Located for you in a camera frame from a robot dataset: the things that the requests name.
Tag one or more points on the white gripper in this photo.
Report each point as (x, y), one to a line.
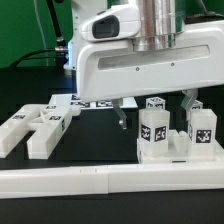
(113, 70)

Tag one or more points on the white chair seat plate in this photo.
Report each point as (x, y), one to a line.
(178, 144)

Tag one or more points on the white chair back frame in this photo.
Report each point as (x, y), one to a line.
(48, 123)

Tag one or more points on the white tagged cube near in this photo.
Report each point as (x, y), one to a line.
(155, 102)

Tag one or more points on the white tagged cube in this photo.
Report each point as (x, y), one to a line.
(194, 105)
(155, 102)

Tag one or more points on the white tagged cube far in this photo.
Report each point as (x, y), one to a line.
(194, 105)

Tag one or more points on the white U-shaped fence rail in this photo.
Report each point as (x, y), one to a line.
(89, 180)

